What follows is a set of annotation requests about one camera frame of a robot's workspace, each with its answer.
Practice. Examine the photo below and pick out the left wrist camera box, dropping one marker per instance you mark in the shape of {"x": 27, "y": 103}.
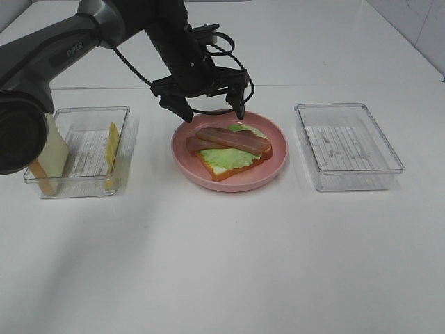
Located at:
{"x": 205, "y": 35}

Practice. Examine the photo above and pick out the pink round plate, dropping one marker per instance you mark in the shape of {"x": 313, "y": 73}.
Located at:
{"x": 247, "y": 180}

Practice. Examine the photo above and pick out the bacon strip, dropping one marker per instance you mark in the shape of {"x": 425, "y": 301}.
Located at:
{"x": 245, "y": 140}
{"x": 194, "y": 144}

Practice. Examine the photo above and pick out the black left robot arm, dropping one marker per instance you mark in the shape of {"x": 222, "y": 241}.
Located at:
{"x": 30, "y": 63}

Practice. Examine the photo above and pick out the left clear plastic tray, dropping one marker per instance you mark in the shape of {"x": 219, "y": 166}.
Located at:
{"x": 85, "y": 130}

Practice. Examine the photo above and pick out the clear plastic tray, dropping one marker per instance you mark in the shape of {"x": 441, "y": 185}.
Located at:
{"x": 85, "y": 130}
{"x": 345, "y": 149}

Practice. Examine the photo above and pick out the green lettuce leaf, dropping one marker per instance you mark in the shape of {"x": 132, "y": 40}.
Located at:
{"x": 221, "y": 160}

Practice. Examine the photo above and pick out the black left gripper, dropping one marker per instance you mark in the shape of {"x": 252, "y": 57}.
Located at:
{"x": 193, "y": 75}

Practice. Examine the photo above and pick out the bread slice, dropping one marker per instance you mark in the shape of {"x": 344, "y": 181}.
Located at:
{"x": 237, "y": 127}
{"x": 51, "y": 161}

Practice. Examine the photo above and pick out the yellow cheese slice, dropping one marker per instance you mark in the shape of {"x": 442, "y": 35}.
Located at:
{"x": 110, "y": 153}

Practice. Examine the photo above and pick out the right clear plastic tray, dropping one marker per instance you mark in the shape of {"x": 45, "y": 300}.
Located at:
{"x": 345, "y": 149}

